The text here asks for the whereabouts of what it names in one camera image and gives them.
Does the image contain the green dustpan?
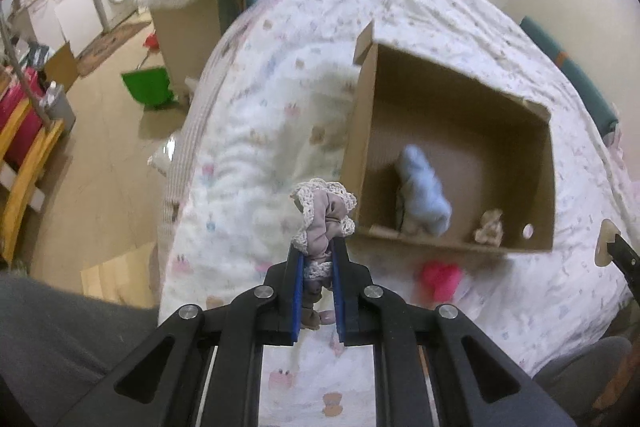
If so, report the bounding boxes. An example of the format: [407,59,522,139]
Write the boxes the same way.
[121,66,176,110]

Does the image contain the light blue sock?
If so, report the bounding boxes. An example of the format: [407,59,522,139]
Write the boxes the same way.
[395,144,453,238]

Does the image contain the beige cabinet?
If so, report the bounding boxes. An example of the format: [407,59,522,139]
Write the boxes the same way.
[150,0,223,94]

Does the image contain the small beige sock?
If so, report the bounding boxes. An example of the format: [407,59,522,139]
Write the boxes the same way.
[472,209,505,247]

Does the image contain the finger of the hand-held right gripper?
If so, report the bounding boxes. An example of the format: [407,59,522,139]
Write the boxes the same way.
[594,219,640,300]

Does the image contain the white kitchen cabinet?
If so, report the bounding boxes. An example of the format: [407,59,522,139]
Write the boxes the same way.
[25,0,104,58]

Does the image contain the open cardboard carton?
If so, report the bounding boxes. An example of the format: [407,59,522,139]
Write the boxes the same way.
[44,41,79,94]

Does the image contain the brown cardboard box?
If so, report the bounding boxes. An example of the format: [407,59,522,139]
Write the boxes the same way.
[339,19,557,254]

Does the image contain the yellow wooden chair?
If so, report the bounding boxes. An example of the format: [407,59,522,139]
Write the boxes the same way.
[0,72,66,265]

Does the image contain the hot pink sock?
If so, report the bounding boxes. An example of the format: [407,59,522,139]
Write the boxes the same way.
[419,261,463,303]

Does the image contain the white plastic bag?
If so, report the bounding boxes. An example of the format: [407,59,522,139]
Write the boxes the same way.
[147,134,181,178]

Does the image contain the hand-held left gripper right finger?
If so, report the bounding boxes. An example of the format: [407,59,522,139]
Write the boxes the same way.
[332,239,576,427]

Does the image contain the brown patterned rug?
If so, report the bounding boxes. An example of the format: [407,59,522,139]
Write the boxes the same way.
[75,21,151,78]

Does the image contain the pink lace-trimmed sock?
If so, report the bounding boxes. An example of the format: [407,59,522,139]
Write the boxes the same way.
[290,178,357,331]

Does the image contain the person's leg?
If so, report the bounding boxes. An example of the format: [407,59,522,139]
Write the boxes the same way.
[0,269,167,427]
[532,336,633,427]

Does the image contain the magenta bag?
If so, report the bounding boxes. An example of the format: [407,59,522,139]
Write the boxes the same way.
[0,67,46,168]

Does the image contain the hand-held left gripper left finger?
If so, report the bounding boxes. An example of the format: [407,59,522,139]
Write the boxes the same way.
[55,244,304,427]

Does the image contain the person's left leg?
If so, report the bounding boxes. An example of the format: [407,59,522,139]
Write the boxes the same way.
[0,269,167,427]

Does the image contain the person's right leg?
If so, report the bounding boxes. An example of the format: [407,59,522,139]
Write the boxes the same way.
[532,336,633,427]

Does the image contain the white printed bed quilt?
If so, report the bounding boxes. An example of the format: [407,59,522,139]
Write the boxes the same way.
[157,0,636,427]

